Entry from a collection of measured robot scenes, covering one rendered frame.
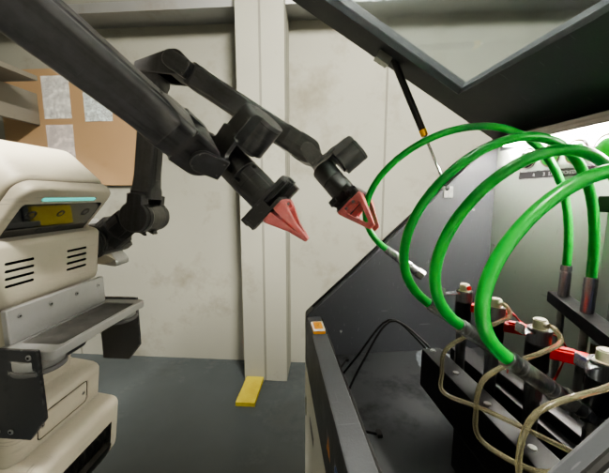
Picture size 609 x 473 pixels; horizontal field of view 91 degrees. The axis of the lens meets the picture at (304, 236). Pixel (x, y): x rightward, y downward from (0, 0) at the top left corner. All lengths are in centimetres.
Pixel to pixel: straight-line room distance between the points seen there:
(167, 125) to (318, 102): 190
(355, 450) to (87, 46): 56
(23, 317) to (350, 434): 58
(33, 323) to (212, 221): 175
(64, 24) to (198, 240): 211
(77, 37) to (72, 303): 54
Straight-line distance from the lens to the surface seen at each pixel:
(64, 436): 89
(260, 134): 50
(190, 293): 255
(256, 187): 50
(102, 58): 41
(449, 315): 43
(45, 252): 77
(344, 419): 54
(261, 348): 226
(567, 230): 74
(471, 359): 70
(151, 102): 43
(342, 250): 224
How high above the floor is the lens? 129
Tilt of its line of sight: 8 degrees down
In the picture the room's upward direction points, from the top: straight up
